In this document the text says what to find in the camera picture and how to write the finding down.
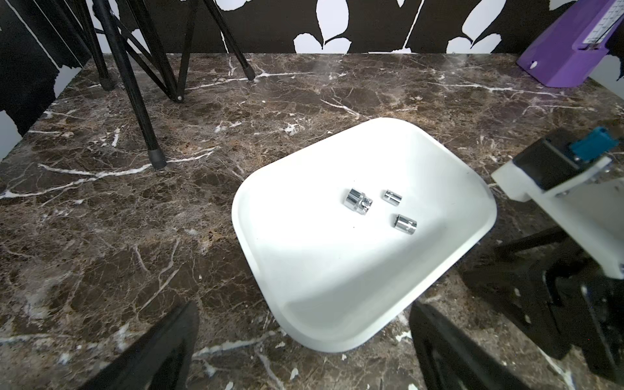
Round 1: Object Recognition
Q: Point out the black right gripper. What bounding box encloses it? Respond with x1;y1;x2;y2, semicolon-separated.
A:
461;227;623;383

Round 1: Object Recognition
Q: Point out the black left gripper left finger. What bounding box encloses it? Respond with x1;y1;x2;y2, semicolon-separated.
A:
81;302;199;389

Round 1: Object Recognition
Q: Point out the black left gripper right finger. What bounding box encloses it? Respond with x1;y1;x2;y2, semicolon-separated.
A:
409;301;528;389

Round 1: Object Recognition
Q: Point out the medium chrome socket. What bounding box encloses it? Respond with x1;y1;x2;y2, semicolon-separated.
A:
393;214;418;235

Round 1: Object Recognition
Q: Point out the small chrome socket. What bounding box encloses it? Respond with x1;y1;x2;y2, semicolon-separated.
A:
382;190;402;206

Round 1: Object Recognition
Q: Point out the large chrome socket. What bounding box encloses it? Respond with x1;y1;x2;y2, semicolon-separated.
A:
343;188;373;215

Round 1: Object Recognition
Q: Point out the white plastic storage tray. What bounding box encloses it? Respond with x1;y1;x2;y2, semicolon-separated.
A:
232;118;497;353

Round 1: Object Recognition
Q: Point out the purple stapler box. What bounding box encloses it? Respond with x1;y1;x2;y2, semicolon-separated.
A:
517;0;623;88

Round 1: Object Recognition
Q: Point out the black music stand tripod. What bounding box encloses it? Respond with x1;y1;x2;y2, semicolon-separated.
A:
72;0;257;171

